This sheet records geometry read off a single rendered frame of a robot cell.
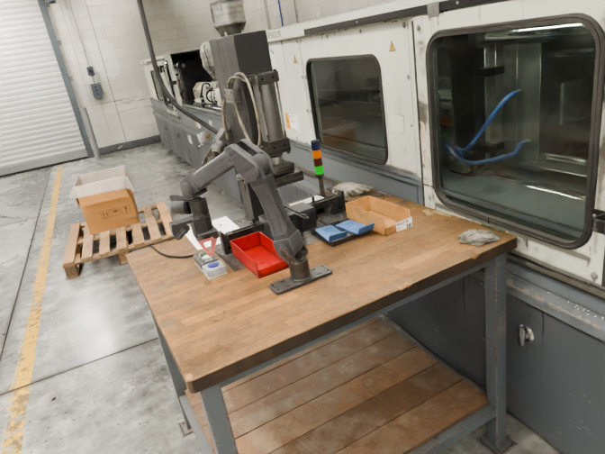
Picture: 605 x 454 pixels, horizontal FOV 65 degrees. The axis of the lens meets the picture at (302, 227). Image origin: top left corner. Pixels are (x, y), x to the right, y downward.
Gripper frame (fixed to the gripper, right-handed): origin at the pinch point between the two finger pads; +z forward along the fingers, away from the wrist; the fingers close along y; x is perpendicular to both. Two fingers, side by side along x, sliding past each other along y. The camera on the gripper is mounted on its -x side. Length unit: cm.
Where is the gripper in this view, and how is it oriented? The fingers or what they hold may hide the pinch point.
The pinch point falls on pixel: (211, 253)
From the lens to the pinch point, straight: 165.3
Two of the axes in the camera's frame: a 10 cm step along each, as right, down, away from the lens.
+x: 8.8, -2.9, 3.7
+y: 4.4, 2.6, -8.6
